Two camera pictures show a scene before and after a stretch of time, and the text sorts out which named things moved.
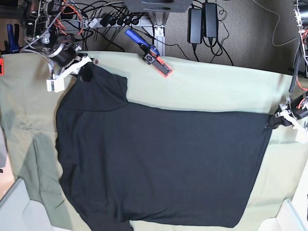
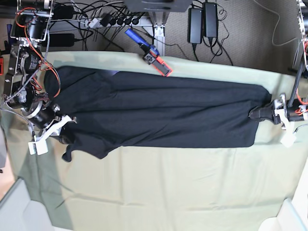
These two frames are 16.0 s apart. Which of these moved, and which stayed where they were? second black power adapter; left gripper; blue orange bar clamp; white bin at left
Moved: left gripper
Stayed: blue orange bar clamp; white bin at left; second black power adapter
